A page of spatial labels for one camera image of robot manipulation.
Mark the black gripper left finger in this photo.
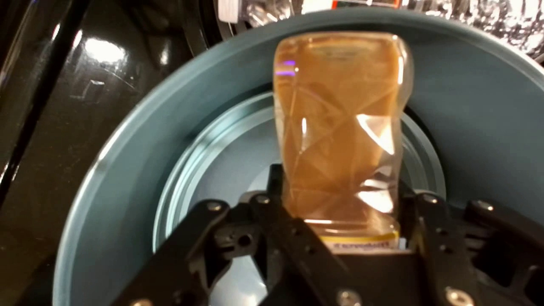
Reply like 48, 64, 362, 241
109, 163, 371, 306

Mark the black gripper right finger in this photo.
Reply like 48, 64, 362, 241
398, 190, 544, 306

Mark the brown drink bottle white label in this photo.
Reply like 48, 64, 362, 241
270, 30, 415, 253

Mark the blue bowl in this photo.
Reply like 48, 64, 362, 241
51, 6, 544, 306

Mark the black electric stove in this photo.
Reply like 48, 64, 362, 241
0, 0, 240, 306

